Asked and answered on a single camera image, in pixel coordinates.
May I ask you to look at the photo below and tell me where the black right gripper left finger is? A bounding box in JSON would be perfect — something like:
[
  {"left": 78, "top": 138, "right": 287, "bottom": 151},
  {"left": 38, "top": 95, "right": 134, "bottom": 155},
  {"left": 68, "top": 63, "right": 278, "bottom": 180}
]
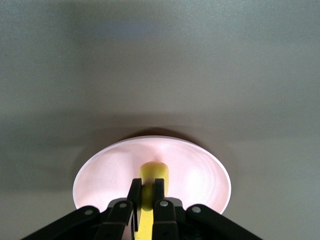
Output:
[{"left": 26, "top": 177, "right": 143, "bottom": 240}]

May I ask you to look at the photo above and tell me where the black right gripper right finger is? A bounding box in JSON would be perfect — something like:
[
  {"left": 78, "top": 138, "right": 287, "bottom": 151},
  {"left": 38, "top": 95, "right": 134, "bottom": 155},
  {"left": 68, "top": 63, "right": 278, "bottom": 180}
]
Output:
[{"left": 152, "top": 177, "right": 262, "bottom": 240}]

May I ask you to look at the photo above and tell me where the yellow banana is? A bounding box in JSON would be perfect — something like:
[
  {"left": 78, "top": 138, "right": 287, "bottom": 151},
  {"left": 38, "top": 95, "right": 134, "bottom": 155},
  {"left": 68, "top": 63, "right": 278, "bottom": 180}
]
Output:
[{"left": 136, "top": 161, "right": 169, "bottom": 240}]

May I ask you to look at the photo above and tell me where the pink round plate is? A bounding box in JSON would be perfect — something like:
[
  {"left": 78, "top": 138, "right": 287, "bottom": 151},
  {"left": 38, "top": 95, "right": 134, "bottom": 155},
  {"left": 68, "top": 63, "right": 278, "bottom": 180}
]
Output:
[{"left": 71, "top": 136, "right": 232, "bottom": 217}]

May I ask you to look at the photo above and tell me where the brown tablecloth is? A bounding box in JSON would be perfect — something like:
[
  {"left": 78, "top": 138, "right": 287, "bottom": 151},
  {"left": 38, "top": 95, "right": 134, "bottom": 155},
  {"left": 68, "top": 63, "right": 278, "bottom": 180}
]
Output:
[{"left": 0, "top": 0, "right": 320, "bottom": 240}]

